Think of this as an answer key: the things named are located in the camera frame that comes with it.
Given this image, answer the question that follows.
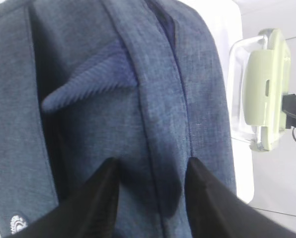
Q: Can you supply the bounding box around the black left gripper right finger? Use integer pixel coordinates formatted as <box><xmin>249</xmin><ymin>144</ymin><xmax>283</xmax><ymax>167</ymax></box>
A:
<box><xmin>186</xmin><ymin>157</ymin><xmax>296</xmax><ymax>238</ymax></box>

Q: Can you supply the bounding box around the glass container with green lid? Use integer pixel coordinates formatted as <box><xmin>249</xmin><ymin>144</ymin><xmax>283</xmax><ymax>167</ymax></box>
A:
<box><xmin>226</xmin><ymin>28</ymin><xmax>291</xmax><ymax>152</ymax></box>

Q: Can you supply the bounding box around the dark blue fabric lunch bag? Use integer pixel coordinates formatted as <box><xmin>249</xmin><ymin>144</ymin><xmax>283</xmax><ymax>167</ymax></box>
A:
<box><xmin>0</xmin><ymin>0</ymin><xmax>236</xmax><ymax>238</ymax></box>

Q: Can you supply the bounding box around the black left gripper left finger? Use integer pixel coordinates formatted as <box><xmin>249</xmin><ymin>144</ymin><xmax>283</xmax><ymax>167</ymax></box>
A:
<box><xmin>13</xmin><ymin>158</ymin><xmax>120</xmax><ymax>238</ymax></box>

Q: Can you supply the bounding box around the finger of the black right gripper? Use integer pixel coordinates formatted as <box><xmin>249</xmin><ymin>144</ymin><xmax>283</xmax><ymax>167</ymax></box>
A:
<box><xmin>282</xmin><ymin>94</ymin><xmax>296</xmax><ymax>129</ymax></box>

